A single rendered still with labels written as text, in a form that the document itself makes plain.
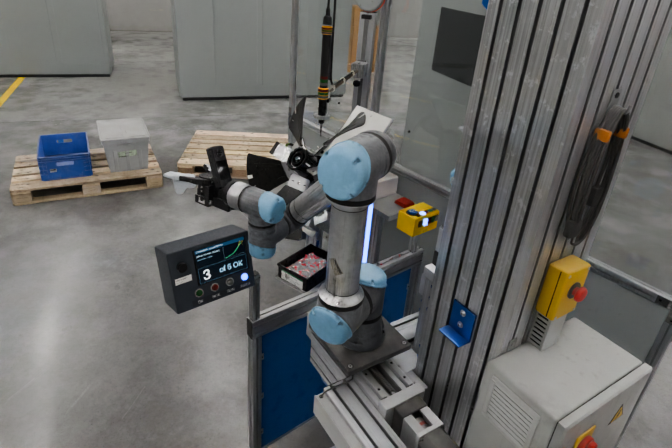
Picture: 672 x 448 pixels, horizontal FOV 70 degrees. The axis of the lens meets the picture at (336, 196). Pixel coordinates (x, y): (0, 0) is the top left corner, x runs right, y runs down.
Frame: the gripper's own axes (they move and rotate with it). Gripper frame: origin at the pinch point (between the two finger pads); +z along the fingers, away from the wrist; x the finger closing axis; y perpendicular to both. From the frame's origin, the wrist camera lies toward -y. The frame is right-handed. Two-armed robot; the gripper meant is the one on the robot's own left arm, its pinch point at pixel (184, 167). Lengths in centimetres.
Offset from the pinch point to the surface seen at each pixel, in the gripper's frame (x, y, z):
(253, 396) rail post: 26, 94, -15
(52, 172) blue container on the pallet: 124, 107, 294
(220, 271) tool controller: 2.9, 29.8, -14.2
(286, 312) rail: 35, 58, -19
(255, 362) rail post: 24, 77, -15
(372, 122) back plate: 119, -3, -1
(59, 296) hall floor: 52, 140, 163
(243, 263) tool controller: 10.2, 28.8, -16.8
